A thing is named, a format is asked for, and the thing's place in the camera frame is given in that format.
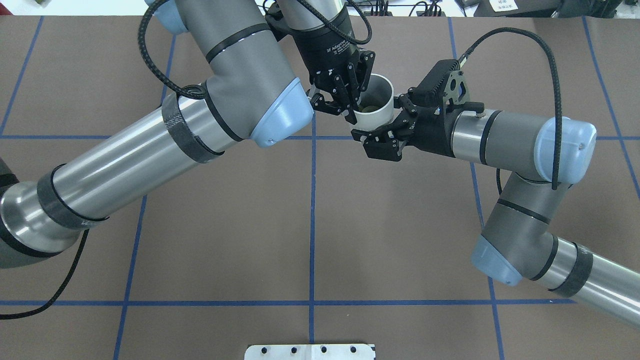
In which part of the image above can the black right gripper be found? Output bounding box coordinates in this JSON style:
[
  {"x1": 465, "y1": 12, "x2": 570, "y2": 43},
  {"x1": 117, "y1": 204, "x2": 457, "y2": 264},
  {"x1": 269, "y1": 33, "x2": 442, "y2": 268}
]
[{"x1": 350, "y1": 88, "x2": 453, "y2": 162}]

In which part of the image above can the white cup with handle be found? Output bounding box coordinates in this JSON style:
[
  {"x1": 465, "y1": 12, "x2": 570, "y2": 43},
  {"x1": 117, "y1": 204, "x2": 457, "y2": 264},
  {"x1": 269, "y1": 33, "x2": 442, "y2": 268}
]
[{"x1": 349, "y1": 73, "x2": 394, "y2": 131}]

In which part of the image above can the white metal base plate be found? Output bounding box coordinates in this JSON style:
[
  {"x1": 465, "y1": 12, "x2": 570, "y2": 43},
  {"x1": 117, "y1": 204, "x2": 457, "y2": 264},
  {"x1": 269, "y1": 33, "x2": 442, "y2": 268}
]
[{"x1": 244, "y1": 343, "x2": 377, "y2": 360}]

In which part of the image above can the black box with label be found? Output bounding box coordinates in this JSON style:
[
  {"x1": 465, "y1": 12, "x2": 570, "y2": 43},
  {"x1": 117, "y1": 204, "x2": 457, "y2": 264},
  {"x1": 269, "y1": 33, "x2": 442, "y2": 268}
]
[{"x1": 473, "y1": 0, "x2": 562, "y2": 18}]

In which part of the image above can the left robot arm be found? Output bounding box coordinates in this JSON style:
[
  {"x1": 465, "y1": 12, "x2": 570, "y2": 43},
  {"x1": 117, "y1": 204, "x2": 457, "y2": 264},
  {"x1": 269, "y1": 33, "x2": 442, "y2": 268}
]
[{"x1": 1, "y1": 0, "x2": 375, "y2": 269}]

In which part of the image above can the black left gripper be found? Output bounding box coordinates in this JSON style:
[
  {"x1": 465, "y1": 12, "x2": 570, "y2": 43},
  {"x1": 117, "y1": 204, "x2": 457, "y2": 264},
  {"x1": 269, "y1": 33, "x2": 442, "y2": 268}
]
[{"x1": 290, "y1": 16, "x2": 377, "y2": 118}]

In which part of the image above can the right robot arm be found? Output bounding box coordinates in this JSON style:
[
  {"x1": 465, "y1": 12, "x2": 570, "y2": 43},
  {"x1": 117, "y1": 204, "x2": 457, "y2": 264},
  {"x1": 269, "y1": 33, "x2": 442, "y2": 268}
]
[{"x1": 351, "y1": 91, "x2": 639, "y2": 328}]

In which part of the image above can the lemon slice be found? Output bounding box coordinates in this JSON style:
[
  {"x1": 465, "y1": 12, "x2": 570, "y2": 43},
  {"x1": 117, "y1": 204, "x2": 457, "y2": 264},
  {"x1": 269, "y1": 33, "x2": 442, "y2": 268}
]
[{"x1": 358, "y1": 105, "x2": 381, "y2": 113}]

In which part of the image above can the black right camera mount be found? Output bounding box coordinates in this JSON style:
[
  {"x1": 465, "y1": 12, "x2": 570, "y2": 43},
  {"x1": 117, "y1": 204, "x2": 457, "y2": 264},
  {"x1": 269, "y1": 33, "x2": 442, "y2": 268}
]
[{"x1": 407, "y1": 59, "x2": 485, "y2": 114}]

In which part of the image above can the black braided right cable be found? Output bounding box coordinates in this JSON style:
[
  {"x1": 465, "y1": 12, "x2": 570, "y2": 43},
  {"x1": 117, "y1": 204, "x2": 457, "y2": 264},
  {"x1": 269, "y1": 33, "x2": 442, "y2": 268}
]
[{"x1": 457, "y1": 27, "x2": 564, "y2": 197}]

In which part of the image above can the black cables bundle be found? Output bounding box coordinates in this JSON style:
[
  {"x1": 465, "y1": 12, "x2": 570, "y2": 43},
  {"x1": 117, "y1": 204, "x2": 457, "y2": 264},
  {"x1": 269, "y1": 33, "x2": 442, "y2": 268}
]
[{"x1": 350, "y1": 0, "x2": 447, "y2": 18}]

